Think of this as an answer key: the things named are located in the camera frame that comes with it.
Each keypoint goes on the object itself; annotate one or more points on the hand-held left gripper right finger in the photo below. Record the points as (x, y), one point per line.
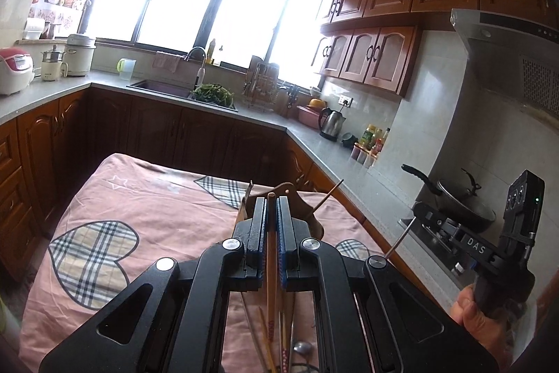
(283, 233)

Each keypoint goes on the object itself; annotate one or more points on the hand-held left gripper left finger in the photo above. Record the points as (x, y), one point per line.
(260, 233)

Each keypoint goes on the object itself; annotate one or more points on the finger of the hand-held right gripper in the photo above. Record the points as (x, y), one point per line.
(436, 220)

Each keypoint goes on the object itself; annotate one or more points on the wooden utensil holder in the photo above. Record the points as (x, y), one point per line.
(312, 220)

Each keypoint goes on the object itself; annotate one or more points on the person's right hand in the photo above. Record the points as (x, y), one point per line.
(474, 325)

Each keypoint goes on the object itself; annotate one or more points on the gas stove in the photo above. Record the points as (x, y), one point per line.
(430, 244)

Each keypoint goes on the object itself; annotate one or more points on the black wok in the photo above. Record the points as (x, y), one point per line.
(463, 207)

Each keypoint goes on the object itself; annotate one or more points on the grey kitchen countertop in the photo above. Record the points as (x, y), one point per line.
(327, 154)

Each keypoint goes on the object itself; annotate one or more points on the group of condiment bottles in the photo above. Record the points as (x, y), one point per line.
(363, 156)

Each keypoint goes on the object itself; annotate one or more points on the orange condiment bottle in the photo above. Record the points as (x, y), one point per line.
(379, 139)

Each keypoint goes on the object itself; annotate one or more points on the yellow-cap condiment bottle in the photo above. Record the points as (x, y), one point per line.
(369, 133)

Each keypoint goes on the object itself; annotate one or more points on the dark green round object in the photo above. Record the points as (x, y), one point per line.
(349, 140)

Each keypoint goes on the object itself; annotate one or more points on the patterned chopstick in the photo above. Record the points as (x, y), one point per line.
(286, 351)

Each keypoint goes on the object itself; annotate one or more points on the steel electric kettle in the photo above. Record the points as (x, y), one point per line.
(332, 126)

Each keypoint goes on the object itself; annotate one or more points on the pink container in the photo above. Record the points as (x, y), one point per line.
(309, 116)

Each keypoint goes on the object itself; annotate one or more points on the pink printed blanket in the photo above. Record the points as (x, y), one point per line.
(131, 202)

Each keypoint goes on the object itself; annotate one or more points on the yellow bowl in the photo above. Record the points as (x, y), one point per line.
(316, 103)

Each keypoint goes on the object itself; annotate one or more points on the wooden base cabinets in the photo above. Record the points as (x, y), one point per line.
(166, 137)

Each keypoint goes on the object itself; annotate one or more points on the knife block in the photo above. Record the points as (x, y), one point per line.
(293, 97)

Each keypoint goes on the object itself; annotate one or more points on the dish rack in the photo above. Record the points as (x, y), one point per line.
(262, 87)

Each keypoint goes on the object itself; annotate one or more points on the green vegetables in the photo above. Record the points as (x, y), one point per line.
(213, 93)

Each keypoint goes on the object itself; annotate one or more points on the metal faucet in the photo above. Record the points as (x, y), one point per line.
(200, 69)

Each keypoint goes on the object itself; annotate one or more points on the kitchen sink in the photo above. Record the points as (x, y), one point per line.
(161, 89)

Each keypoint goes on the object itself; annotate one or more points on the steel range hood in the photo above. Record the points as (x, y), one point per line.
(511, 58)

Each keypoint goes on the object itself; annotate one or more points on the small dark bottle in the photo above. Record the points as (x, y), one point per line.
(221, 55)

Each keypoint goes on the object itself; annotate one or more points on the tall yellow bottle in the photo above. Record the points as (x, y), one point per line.
(212, 52)

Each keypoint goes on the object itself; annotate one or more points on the pink dish cloth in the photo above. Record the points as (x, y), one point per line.
(167, 62)

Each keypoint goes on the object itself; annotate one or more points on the green plastic pitcher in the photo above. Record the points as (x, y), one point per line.
(126, 70)

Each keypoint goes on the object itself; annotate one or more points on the large white cooker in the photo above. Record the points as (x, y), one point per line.
(80, 56)

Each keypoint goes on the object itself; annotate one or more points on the small white electric pot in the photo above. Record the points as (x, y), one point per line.
(53, 65)

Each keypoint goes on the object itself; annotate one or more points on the red and white rice cooker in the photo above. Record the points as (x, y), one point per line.
(15, 71)

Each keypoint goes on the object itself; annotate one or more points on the white paper towel roll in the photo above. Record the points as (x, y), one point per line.
(35, 28)

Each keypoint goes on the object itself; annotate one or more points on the white wall socket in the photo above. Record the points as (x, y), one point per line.
(345, 100)

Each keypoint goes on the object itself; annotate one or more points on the small wooden wall cabinet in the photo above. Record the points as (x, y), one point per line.
(371, 54)

